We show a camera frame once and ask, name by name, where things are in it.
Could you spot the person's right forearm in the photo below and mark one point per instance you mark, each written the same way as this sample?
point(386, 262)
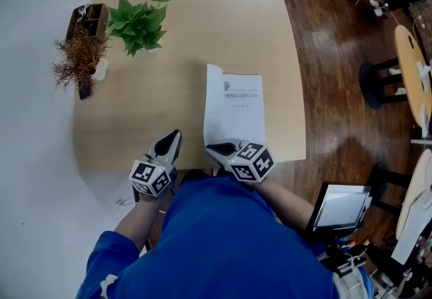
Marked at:
point(287, 206)

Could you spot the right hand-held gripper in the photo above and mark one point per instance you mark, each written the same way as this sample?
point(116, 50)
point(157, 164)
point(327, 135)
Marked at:
point(251, 162)

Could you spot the yellow and grey book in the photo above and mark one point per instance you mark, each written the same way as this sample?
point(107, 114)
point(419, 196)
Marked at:
point(236, 115)

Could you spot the white fabric pouch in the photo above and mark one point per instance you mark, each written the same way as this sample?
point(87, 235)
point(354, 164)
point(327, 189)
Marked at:
point(349, 285)

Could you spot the person's left forearm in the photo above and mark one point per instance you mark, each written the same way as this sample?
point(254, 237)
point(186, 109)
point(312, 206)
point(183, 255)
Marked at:
point(138, 223)

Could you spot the white wall socket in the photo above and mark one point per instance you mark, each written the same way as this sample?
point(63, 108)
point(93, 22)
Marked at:
point(122, 204)

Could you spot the pale wooden table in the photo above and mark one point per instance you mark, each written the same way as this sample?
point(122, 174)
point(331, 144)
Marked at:
point(418, 183)

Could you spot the brown dried potted plant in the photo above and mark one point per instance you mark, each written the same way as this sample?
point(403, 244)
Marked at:
point(79, 58)

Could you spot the black monitor mount rig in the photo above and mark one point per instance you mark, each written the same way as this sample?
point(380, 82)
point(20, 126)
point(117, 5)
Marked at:
point(341, 255)

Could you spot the brown patterned rug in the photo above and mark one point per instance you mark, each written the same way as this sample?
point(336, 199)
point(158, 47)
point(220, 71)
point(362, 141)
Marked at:
point(423, 11)

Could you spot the white box device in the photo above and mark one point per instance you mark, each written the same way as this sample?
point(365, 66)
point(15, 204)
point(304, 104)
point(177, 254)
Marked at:
point(413, 233)

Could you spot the light wooden table white legs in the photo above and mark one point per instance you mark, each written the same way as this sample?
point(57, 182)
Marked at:
point(219, 21)

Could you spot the person's blue shirt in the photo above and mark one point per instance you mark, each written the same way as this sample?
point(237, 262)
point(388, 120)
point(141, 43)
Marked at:
point(219, 243)

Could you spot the green potted plant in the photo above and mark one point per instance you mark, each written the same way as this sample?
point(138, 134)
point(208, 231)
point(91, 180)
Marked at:
point(138, 26)

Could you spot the oval wooden table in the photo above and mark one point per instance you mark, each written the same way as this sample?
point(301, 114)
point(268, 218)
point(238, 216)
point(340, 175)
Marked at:
point(410, 64)

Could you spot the black phone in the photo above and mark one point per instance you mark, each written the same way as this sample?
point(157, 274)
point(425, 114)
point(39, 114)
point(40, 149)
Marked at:
point(85, 92)

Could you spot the black table pedestal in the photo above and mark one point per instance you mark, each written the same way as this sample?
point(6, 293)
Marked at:
point(371, 85)
point(381, 176)

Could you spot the black framed monitor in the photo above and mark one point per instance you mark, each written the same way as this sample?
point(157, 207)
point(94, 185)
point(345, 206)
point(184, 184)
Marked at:
point(341, 210)

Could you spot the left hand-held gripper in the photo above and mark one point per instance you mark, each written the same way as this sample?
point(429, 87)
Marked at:
point(150, 177)

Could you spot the brown wooden organizer box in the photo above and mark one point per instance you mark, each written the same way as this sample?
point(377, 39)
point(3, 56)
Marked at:
point(98, 21)

